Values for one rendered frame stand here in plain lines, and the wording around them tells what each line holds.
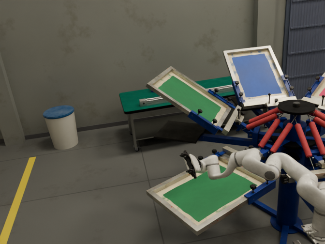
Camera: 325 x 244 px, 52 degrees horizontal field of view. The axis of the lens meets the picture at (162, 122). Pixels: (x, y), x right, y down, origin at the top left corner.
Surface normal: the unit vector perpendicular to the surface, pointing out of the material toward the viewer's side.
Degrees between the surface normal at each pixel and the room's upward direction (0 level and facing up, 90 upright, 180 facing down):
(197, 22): 90
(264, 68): 32
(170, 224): 0
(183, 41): 90
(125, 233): 0
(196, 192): 0
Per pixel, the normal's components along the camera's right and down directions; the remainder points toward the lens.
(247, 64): -0.01, -0.55
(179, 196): -0.09, -0.90
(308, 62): 0.17, 0.40
